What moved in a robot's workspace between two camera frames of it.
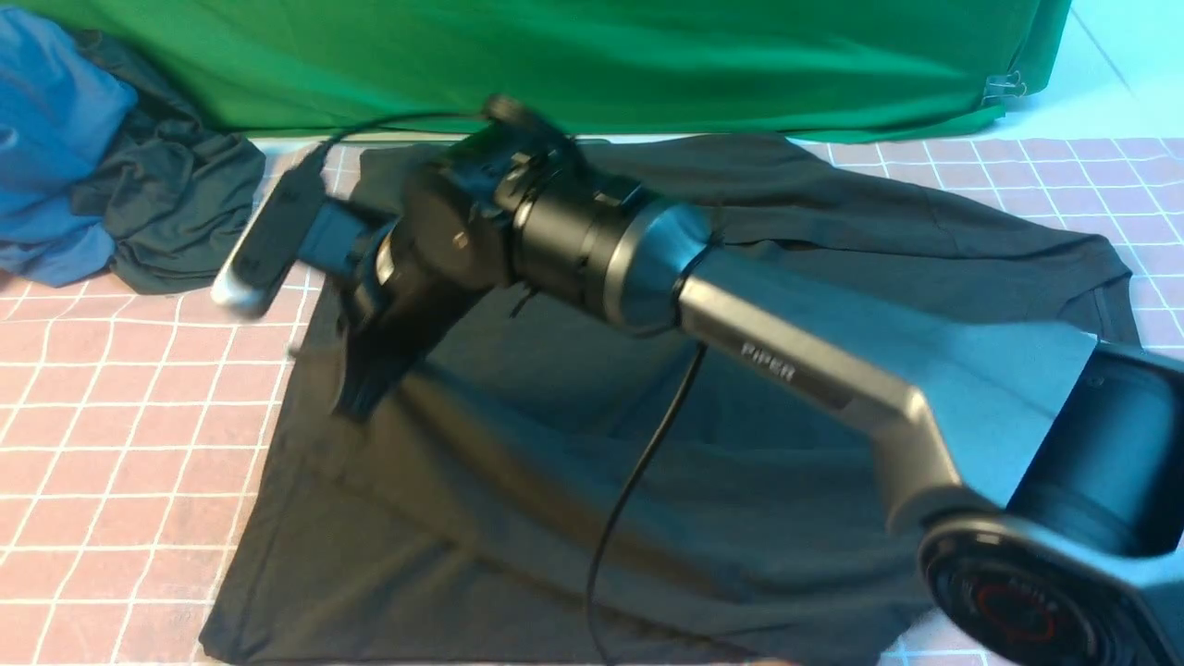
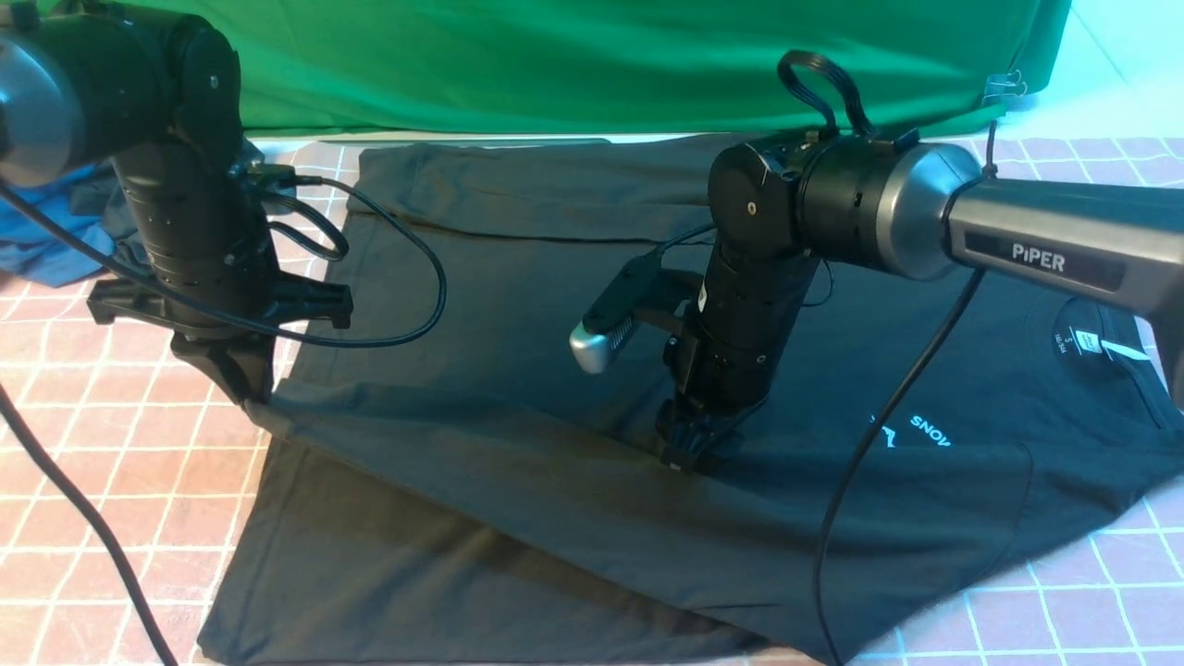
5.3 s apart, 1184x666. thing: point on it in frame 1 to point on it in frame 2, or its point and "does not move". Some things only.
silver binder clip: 1004,85 does not move
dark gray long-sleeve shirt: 532,485 does not move
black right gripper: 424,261 to 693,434
